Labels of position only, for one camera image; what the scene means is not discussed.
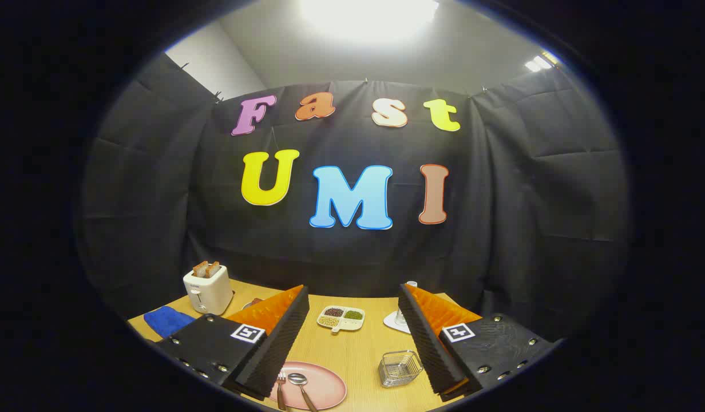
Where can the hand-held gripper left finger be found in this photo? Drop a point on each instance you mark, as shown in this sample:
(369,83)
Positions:
(278,343)

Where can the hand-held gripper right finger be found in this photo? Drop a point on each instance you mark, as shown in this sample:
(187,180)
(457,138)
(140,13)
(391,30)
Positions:
(427,343)

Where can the white square coaster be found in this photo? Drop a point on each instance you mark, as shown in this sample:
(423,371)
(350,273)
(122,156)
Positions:
(395,324)

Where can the oval plate of food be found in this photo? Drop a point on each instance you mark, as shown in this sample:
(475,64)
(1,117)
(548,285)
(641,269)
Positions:
(254,301)

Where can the pile of yellow soybeans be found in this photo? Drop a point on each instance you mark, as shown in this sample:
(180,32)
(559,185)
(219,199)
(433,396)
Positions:
(328,321)

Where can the white drink bottle green cap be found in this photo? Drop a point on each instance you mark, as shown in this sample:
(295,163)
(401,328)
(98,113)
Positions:
(411,284)

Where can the pile of dark beans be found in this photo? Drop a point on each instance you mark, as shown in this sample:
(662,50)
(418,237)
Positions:
(333,312)

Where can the pink oval plate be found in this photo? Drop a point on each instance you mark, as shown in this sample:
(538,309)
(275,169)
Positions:
(327,386)

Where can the white divided dish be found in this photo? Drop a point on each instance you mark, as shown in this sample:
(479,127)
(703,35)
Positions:
(344,327)

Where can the pile of green beans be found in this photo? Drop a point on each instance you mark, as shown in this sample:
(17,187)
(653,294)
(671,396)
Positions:
(353,315)

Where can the white toaster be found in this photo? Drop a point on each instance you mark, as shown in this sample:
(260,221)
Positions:
(212,292)

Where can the toasted bread slice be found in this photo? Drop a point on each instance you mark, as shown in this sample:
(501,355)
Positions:
(213,269)
(200,269)

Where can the blue folded cloth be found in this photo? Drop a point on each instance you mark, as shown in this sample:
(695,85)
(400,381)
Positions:
(166,320)

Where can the black backdrop cloth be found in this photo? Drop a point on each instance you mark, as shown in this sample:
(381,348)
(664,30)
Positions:
(158,229)

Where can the small ceiling light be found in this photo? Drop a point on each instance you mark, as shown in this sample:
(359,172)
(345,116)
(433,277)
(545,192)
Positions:
(538,62)

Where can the large ceiling light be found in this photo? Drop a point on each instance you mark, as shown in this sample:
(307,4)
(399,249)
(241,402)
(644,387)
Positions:
(368,17)

